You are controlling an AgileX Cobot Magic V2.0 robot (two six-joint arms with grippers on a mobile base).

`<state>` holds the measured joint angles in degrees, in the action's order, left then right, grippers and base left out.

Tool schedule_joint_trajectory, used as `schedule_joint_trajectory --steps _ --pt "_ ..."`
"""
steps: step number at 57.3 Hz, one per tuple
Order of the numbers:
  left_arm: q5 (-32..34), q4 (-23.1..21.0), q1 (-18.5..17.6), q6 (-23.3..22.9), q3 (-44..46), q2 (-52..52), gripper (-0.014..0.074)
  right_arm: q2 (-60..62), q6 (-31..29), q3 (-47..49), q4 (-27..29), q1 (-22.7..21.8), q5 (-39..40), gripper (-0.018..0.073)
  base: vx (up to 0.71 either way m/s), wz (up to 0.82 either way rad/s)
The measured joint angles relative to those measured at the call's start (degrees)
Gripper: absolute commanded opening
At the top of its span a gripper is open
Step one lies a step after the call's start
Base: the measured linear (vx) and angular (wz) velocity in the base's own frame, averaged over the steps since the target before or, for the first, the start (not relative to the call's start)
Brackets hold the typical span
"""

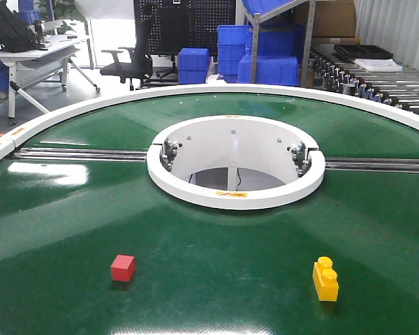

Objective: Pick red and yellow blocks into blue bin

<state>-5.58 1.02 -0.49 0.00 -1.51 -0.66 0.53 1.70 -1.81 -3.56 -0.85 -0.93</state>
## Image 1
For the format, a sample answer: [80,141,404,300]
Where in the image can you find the red cube block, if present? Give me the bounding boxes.
[110,254,136,282]

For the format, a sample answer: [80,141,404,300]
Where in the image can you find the white inner ring hub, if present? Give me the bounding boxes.
[147,115,325,210]

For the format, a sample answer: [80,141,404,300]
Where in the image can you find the stacked blue crates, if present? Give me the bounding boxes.
[217,24,305,87]

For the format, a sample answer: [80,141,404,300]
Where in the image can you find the black backpack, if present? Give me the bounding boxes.
[0,1,38,53]

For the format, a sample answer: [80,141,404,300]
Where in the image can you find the yellow studded toy brick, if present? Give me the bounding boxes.
[312,256,339,302]

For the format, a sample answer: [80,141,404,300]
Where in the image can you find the white folding desk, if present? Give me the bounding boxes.
[0,34,101,127]

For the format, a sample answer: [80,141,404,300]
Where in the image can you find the black pegboard panel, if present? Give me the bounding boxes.
[133,0,236,56]

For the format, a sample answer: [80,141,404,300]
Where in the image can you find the black office chair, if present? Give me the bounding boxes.
[100,20,154,91]

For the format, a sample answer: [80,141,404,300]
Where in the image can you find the roller conveyor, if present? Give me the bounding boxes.
[309,44,419,115]

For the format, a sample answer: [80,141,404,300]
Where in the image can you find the white outer turntable rim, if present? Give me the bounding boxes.
[0,84,419,160]

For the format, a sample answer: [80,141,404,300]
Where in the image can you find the blue crate beside chair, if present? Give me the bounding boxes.
[178,48,210,84]

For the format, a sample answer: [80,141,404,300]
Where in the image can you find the cardboard box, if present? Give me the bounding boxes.
[311,1,361,45]

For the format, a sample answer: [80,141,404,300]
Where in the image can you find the black tray on conveyor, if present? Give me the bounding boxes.
[334,44,393,59]

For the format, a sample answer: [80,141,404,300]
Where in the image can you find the metal frame rack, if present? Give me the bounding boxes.
[238,0,316,87]

